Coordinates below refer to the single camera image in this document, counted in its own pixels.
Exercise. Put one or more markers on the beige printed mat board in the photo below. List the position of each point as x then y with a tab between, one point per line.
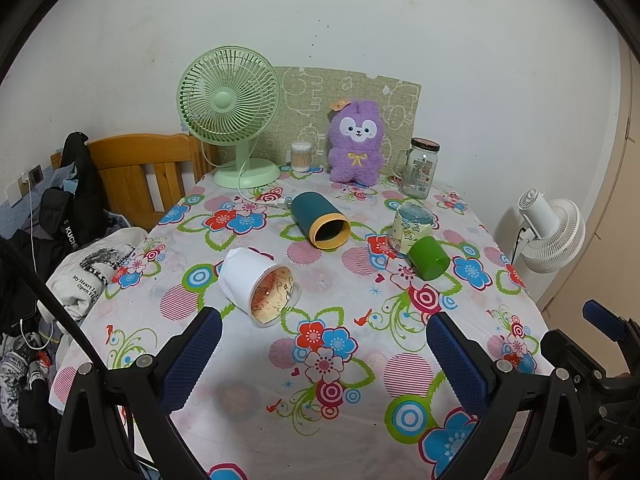
300	100

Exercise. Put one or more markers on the glass jar mug with lid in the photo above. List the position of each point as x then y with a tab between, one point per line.
419	170

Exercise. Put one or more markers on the clear printed glass cup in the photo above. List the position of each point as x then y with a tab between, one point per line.
410	227

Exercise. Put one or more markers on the wooden door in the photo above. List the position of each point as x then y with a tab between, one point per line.
620	200

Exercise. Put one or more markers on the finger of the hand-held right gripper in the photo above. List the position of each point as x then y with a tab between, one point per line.
575	355
605	317

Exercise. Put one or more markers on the white paper-wrapped plastic cup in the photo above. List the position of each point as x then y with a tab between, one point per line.
245	275

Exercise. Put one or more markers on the cotton swab container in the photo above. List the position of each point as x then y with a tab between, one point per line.
300	157

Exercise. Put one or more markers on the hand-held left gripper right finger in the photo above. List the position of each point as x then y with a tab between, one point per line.
460	365

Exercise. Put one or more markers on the pile of dark clothes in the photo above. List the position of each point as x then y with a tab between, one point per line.
20	360

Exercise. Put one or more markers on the floral tablecloth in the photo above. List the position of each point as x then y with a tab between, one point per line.
340	300

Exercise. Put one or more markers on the white floor fan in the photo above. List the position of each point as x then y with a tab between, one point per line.
552	230

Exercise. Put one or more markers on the purple plush toy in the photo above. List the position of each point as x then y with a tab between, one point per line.
356	155

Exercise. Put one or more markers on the teal cup with yellow rim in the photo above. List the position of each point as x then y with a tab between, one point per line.
310	210

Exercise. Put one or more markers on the wooden chair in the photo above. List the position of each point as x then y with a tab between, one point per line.
135	160

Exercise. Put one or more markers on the white printed t-shirt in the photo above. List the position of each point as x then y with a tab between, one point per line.
95	270

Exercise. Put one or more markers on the black jacket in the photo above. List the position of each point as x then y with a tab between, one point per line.
75	200

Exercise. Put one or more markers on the wall socket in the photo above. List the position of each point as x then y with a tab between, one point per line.
35	174

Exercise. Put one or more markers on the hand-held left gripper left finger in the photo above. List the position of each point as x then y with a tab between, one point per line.
192	360

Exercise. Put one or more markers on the green plastic cup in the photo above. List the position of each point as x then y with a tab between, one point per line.
427	257

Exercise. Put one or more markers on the green desk fan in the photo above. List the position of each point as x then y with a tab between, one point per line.
227	97

